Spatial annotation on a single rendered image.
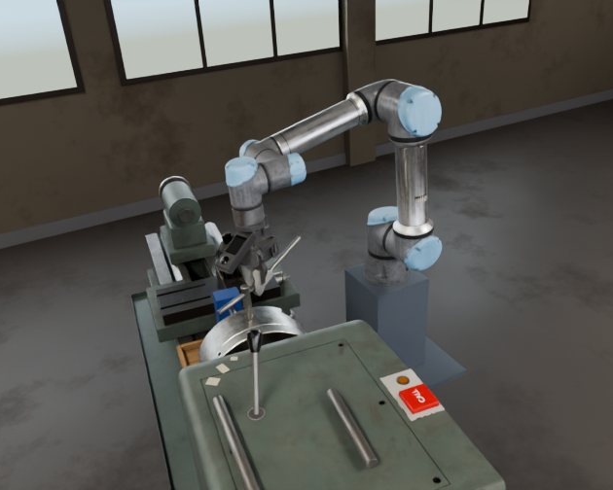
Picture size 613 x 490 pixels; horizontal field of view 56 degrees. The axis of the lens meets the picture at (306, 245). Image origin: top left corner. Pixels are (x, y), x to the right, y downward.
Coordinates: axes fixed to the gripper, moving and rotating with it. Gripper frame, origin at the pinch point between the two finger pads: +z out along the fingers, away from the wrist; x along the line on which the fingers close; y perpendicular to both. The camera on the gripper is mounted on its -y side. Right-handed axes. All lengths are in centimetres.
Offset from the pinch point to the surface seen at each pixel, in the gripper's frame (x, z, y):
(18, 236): 358, 118, 94
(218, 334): 4.8, 8.0, -11.1
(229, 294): 27.3, 18.4, 14.6
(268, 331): -7.7, 5.8, -5.6
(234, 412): -21.4, 3.1, -32.2
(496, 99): 136, 117, 548
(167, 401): 63, 74, 5
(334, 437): -42.0, 3.8, -26.7
